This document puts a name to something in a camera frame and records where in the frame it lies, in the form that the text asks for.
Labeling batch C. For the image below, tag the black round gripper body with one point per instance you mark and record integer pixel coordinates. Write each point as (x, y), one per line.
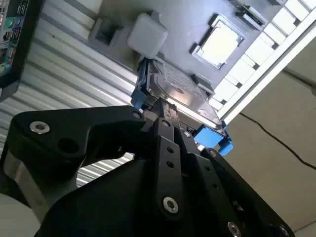
(111, 205)

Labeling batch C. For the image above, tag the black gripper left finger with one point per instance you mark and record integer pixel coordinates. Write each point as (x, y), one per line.
(74, 123)

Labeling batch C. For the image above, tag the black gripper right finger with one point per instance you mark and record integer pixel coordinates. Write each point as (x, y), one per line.
(209, 177)

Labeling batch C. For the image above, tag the hard disk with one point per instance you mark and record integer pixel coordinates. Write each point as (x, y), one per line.
(180, 86)

